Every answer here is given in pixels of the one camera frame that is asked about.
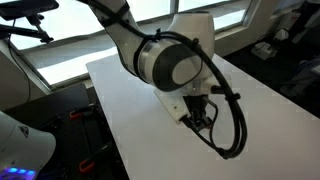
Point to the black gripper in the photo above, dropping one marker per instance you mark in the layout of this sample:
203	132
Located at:
196	105

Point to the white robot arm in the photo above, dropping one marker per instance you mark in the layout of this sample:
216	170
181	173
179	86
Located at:
163	63

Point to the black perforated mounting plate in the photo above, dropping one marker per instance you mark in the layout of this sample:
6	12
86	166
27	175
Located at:
73	140

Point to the black tripod stand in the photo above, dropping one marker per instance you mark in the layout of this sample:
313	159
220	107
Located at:
26	7

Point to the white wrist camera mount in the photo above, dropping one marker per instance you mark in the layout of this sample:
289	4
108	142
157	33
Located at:
171	105

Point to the grey window frame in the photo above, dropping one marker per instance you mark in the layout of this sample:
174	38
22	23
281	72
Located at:
252	13

